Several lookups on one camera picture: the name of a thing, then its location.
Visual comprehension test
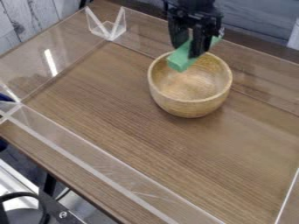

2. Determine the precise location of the green rectangular block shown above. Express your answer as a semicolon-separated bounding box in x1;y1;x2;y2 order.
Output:
167;36;221;73

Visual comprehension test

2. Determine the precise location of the clear acrylic tray enclosure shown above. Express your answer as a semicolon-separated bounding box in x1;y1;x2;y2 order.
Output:
0;0;299;224

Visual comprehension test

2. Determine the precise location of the black cable loop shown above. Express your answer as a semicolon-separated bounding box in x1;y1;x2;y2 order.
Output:
0;191;52;224

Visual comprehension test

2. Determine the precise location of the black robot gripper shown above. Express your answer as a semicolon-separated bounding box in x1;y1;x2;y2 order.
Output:
163;0;223;58

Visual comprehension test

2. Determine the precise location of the light wooden bowl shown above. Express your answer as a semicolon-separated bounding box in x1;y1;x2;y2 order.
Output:
147;52;232;118

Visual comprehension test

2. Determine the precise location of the black table leg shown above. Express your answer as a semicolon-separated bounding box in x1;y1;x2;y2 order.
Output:
43;174;57;196

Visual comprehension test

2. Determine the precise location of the black metal table bracket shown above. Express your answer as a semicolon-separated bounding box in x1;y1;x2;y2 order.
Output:
39;191;87;224

